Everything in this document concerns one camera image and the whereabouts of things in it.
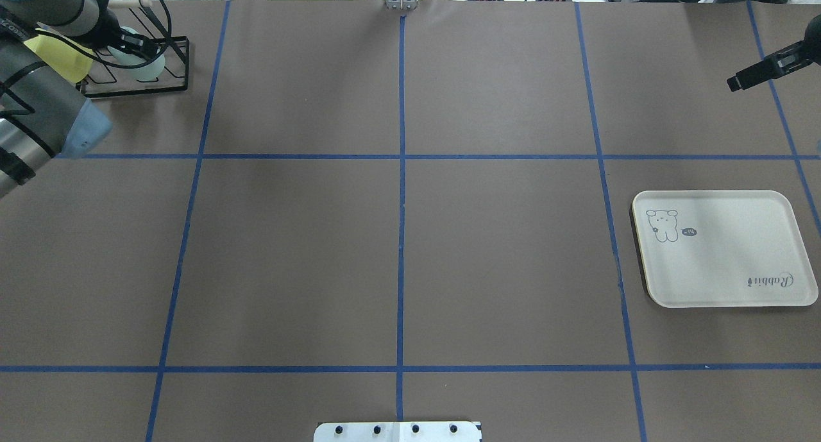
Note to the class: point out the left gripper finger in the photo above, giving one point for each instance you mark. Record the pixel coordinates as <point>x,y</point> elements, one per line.
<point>137,45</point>

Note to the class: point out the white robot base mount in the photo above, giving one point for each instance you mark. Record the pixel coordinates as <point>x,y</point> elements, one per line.
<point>399,431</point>

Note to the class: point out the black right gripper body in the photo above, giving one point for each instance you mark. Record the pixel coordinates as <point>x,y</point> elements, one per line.
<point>780,62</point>

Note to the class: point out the cream rabbit tray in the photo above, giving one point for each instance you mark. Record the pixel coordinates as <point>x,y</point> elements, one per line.
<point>722,249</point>

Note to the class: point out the light green cup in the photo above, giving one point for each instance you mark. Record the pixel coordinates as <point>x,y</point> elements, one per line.
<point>149,68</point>

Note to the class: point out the black wire cup rack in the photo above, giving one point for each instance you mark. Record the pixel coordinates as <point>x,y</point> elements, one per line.
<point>168,74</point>

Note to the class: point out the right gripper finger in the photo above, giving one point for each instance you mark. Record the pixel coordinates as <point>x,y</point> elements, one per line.
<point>773,67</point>

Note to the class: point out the yellow cup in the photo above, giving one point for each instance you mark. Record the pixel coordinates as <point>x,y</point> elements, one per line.
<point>69,63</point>

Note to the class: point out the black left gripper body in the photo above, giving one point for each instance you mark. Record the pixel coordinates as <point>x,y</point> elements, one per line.
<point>110,27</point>

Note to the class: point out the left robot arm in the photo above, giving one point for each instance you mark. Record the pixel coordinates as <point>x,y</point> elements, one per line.
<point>43,114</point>

